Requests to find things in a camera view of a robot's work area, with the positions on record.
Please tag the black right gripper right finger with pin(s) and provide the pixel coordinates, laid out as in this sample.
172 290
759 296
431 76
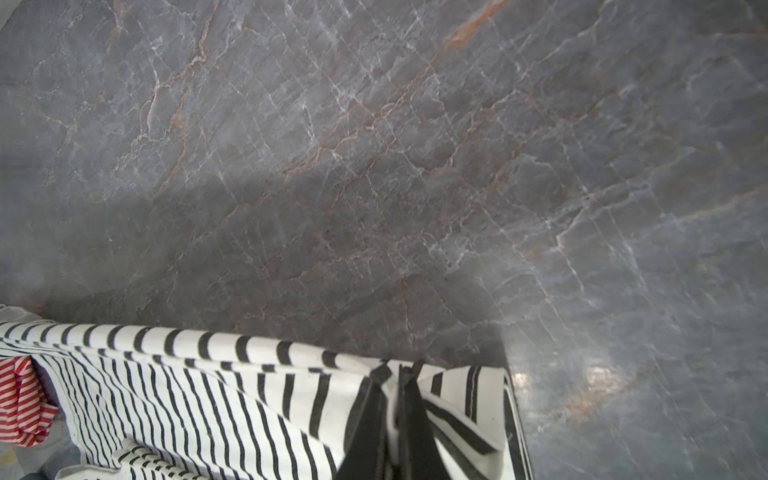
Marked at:
418 456

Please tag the black white striped tank top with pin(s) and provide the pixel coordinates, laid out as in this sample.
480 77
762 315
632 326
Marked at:
161 403

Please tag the red white striped tank top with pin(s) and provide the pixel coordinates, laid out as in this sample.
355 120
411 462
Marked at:
26 414

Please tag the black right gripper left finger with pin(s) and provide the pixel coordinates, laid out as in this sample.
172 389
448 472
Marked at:
366 454

